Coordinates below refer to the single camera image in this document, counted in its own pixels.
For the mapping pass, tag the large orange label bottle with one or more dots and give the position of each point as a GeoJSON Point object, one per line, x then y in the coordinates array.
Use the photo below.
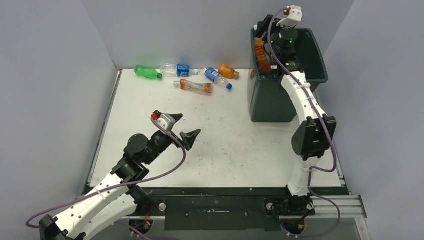
{"type": "Point", "coordinates": [262, 59]}

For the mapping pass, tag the orange juice bottle far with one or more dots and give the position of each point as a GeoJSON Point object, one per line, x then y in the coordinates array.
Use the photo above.
{"type": "Point", "coordinates": [228, 72]}

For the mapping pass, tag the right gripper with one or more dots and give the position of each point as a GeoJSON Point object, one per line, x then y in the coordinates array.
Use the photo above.
{"type": "Point", "coordinates": [261, 26]}

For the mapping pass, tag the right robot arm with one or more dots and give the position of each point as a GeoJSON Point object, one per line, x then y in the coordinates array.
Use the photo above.
{"type": "Point", "coordinates": [287, 66]}

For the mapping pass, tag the dark green plastic bin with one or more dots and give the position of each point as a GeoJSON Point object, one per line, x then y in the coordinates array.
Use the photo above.
{"type": "Point", "coordinates": [268, 101]}

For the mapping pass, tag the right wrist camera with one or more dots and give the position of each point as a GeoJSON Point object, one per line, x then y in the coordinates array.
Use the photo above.
{"type": "Point", "coordinates": [293, 17]}

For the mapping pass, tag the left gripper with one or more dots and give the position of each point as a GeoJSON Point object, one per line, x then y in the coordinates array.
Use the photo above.
{"type": "Point", "coordinates": [188, 138]}

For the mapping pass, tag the clear bottle blue label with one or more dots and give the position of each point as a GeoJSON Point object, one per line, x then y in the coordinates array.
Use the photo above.
{"type": "Point", "coordinates": [177, 70]}

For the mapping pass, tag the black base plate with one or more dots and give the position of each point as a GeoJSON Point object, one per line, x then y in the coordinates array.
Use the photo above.
{"type": "Point", "coordinates": [220, 209]}

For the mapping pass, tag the blue label bottle blue cap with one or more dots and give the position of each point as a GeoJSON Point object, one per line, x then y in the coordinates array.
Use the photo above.
{"type": "Point", "coordinates": [217, 78]}

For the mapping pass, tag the green plastic bottle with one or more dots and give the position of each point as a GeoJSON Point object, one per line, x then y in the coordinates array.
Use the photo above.
{"type": "Point", "coordinates": [147, 72]}

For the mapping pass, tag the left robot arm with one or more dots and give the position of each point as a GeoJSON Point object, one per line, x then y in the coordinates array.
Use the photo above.
{"type": "Point", "coordinates": [119, 194]}

